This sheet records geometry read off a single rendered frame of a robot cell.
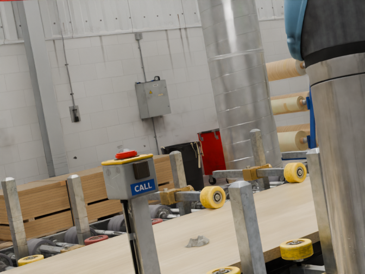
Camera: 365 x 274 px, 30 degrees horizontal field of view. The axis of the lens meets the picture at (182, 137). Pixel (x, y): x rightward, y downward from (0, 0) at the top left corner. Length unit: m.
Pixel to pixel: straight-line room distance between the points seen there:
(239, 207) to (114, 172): 0.31
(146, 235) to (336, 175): 0.54
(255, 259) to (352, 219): 0.67
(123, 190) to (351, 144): 0.54
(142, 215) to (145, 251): 0.07
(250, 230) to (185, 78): 9.12
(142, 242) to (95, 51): 8.45
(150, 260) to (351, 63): 0.62
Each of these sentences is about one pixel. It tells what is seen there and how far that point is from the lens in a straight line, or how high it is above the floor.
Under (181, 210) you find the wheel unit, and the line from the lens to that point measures 2.69.
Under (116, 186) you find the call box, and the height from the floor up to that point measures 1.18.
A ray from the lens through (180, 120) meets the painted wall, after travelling 10.32.
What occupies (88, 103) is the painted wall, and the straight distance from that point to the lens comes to 9.46.
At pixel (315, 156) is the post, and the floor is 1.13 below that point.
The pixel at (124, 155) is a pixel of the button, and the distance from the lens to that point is 1.22.
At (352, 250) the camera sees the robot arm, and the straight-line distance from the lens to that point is 0.78.
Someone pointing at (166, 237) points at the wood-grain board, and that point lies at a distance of 2.11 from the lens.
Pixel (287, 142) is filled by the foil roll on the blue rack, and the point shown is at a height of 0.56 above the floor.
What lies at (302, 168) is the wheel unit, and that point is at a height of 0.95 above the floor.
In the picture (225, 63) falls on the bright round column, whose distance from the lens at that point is 5.59.
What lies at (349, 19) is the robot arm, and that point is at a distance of 0.78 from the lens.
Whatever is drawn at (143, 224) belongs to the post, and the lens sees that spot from 1.24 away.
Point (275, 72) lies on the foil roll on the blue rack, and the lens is 9.00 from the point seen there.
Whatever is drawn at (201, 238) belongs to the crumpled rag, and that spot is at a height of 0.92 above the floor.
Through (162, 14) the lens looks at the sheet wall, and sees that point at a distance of 10.42.
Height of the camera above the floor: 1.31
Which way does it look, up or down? 3 degrees down
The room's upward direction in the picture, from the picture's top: 10 degrees counter-clockwise
